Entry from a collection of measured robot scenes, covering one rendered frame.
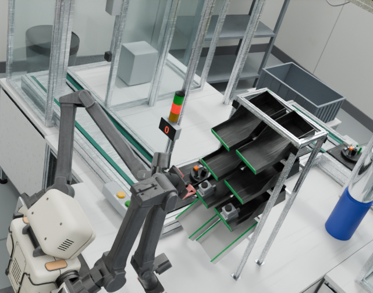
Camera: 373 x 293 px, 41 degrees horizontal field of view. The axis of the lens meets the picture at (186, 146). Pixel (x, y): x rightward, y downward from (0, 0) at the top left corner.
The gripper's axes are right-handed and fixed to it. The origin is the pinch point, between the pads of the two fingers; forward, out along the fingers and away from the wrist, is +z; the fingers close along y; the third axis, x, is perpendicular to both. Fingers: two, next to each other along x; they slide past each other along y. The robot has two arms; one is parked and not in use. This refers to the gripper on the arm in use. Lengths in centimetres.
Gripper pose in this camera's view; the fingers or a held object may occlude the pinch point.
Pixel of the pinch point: (188, 183)
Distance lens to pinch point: 208.3
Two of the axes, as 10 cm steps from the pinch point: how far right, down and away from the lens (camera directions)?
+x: -5.9, 7.6, 2.8
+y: -5.2, -6.2, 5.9
